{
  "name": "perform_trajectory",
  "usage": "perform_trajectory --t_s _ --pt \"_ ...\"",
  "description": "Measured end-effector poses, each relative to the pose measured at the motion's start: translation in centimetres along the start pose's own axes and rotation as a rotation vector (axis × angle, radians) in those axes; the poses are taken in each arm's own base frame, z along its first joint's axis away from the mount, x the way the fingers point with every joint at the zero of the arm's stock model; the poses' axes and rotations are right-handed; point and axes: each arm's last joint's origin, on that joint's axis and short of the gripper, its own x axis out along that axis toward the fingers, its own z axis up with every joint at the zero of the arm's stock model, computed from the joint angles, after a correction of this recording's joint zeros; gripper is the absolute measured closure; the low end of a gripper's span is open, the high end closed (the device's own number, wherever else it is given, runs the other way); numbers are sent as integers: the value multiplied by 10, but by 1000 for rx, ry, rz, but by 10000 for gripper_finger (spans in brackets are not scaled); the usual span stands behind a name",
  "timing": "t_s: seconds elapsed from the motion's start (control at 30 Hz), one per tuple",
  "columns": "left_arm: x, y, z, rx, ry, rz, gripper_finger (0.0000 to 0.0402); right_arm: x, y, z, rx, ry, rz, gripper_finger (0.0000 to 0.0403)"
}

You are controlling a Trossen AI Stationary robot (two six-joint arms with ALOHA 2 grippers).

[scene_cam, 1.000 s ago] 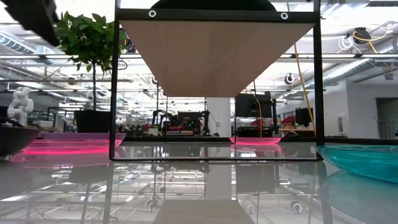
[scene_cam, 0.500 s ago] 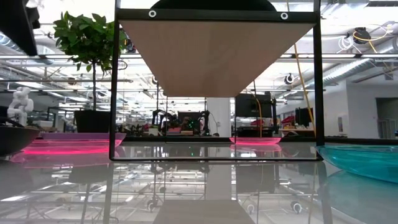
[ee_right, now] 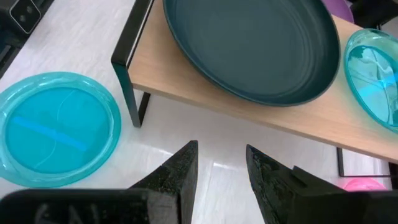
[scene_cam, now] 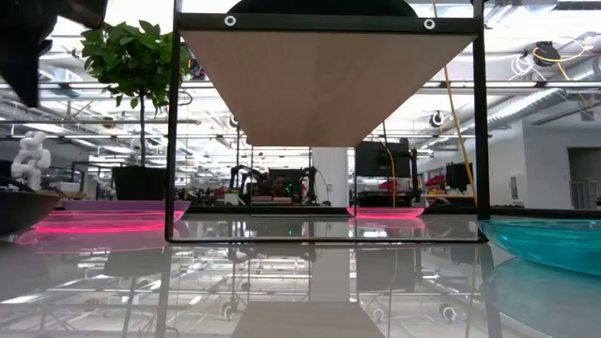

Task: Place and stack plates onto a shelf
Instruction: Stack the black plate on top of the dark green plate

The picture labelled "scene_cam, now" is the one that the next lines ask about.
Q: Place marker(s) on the black background robot arms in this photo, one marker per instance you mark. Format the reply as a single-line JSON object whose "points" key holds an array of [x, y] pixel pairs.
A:
{"points": [[282, 185]]}

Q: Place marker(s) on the grey door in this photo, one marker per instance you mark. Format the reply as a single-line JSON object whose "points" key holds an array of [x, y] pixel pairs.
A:
{"points": [[584, 178]]}

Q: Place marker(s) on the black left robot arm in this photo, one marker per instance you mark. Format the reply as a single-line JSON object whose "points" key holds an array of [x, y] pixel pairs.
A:
{"points": [[23, 37]]}

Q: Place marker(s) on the black plant pot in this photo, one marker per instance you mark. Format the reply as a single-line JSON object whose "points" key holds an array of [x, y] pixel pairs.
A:
{"points": [[138, 183]]}

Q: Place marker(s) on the dark desk monitor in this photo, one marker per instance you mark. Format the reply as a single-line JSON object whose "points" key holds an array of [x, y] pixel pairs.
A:
{"points": [[457, 176]]}

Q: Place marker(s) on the white robot figure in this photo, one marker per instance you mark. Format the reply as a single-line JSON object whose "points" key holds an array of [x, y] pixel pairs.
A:
{"points": [[32, 157]]}

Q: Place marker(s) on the purple plate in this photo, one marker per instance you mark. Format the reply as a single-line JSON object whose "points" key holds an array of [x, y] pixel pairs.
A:
{"points": [[122, 205]]}

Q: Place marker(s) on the black frame wooden shelf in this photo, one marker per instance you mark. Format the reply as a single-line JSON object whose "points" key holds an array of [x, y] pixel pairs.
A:
{"points": [[319, 94]]}

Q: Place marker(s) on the translucent pink plate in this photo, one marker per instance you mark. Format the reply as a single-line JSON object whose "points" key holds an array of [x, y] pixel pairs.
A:
{"points": [[385, 212], [103, 220]]}

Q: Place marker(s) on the small white robot arm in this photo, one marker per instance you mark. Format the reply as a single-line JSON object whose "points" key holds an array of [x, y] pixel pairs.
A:
{"points": [[104, 187]]}

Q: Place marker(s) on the green leafy indoor tree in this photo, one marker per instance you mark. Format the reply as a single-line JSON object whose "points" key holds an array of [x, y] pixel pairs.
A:
{"points": [[131, 61]]}

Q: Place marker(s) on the dark bowl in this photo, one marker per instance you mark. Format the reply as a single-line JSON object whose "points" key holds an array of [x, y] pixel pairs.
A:
{"points": [[23, 211]]}

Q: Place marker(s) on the large black monitor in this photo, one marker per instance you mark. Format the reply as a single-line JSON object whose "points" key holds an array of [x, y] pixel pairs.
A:
{"points": [[375, 159]]}

